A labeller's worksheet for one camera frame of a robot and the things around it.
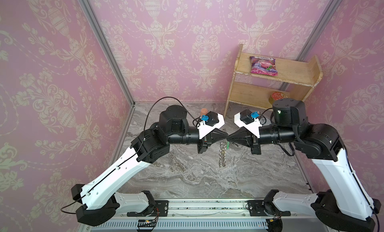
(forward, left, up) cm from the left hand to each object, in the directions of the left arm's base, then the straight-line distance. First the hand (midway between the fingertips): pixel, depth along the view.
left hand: (226, 136), depth 49 cm
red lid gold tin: (+43, -39, -19) cm, 61 cm away
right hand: (+1, -2, -2) cm, 3 cm away
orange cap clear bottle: (+41, +5, -34) cm, 54 cm away
